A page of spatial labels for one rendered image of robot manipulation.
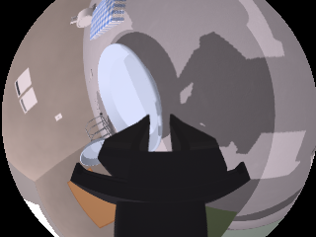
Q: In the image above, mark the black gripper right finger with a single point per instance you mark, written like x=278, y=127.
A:
x=189, y=137

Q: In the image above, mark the white mug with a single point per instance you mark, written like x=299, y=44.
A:
x=84, y=18

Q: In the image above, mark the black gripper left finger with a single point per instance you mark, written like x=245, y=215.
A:
x=131, y=137

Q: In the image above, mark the blue and white checkered towel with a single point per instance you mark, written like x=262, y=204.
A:
x=108, y=14

